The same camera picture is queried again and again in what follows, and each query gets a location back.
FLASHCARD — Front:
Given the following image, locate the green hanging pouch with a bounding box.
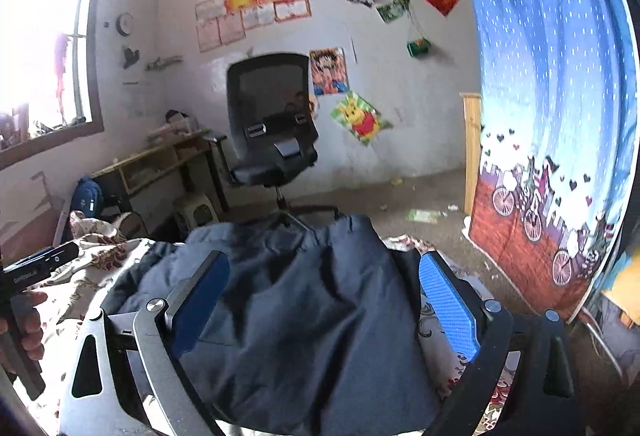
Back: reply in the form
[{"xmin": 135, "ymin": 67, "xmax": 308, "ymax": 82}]
[{"xmin": 407, "ymin": 38, "xmax": 432, "ymax": 58}]

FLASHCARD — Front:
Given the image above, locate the green plastic stool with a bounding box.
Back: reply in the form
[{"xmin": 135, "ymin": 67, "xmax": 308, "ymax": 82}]
[{"xmin": 174, "ymin": 193, "xmax": 219, "ymax": 233}]

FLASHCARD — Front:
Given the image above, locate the wall certificates cluster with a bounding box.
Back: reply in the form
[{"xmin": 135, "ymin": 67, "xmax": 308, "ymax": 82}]
[{"xmin": 194, "ymin": 0, "xmax": 311, "ymax": 53}]

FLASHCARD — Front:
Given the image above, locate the Winnie the Pooh poster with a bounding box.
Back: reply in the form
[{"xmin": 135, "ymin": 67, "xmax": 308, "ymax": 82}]
[{"xmin": 331, "ymin": 91, "xmax": 392, "ymax": 147}]

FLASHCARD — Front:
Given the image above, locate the person's left hand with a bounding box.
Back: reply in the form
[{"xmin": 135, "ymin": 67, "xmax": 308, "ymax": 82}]
[{"xmin": 17, "ymin": 292, "xmax": 48, "ymax": 362}]

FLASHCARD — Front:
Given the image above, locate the cartoon character poster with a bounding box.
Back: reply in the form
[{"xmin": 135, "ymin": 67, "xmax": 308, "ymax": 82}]
[{"xmin": 309, "ymin": 48, "xmax": 349, "ymax": 96}]

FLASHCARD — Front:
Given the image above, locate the blue patterned curtain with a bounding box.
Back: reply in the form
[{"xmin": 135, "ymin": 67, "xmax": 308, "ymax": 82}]
[{"xmin": 469, "ymin": 0, "xmax": 639, "ymax": 320}]

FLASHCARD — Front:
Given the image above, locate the dark navy padded jacket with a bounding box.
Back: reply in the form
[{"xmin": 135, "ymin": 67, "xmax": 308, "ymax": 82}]
[{"xmin": 102, "ymin": 215, "xmax": 439, "ymax": 435}]

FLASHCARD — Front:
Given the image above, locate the wooden desk with shelf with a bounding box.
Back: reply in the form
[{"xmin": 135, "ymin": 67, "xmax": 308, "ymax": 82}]
[{"xmin": 91, "ymin": 129, "xmax": 230, "ymax": 213}]

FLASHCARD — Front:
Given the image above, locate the black mesh office chair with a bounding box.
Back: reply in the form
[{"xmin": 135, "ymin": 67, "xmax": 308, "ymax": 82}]
[{"xmin": 214, "ymin": 52, "xmax": 341, "ymax": 227}]

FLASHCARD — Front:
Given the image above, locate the wooden window frame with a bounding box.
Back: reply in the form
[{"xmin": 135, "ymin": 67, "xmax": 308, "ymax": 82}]
[{"xmin": 1, "ymin": 0, "xmax": 104, "ymax": 168}]

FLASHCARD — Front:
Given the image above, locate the round wall clock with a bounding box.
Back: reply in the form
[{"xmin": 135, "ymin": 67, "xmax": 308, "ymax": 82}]
[{"xmin": 115, "ymin": 12, "xmax": 134, "ymax": 37}]

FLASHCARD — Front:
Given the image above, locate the blue backpack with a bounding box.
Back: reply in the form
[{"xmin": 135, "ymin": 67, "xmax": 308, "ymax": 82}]
[{"xmin": 70, "ymin": 177, "xmax": 104, "ymax": 218}]

